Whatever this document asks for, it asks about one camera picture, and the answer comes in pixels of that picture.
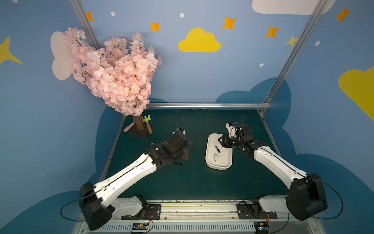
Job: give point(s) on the aluminium corner frame post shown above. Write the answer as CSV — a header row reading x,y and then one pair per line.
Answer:
x,y
303,37

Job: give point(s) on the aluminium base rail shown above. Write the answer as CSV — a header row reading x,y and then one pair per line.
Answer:
x,y
208,217

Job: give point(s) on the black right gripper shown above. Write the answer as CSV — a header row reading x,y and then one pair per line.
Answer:
x,y
227,141

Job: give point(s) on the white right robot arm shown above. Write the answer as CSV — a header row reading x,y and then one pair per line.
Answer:
x,y
306,194

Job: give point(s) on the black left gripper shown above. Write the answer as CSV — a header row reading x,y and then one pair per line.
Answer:
x,y
183,143

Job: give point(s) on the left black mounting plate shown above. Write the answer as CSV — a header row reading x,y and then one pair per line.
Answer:
x,y
151,211

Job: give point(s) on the aluminium back frame rail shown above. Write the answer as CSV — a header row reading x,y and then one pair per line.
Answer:
x,y
209,105

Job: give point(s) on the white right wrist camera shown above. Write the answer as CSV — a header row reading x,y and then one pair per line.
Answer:
x,y
231,127

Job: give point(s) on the green toy rake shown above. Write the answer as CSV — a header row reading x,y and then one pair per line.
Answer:
x,y
146,119

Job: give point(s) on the left green circuit board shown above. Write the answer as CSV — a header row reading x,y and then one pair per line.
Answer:
x,y
140,227

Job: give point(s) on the pink cherry blossom tree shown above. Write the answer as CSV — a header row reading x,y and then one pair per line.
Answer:
x,y
120,72

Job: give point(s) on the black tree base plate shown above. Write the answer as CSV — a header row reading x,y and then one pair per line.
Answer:
x,y
134,130

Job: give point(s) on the green circuit board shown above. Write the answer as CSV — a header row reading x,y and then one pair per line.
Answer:
x,y
261,228
140,227

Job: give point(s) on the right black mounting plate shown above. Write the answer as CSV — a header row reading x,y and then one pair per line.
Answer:
x,y
253,211

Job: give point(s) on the white oval storage box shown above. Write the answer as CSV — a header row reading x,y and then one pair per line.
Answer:
x,y
225,156

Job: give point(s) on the pink toy stick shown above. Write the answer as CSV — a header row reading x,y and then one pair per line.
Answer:
x,y
126,129

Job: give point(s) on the aluminium left frame post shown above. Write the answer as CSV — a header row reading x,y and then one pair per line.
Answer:
x,y
85,23

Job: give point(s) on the right green circuit board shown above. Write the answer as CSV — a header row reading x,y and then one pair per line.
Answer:
x,y
261,228

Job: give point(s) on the black mounting plate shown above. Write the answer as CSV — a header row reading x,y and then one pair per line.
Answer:
x,y
151,211
253,211

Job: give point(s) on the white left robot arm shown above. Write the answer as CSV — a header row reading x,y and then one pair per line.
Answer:
x,y
99,203

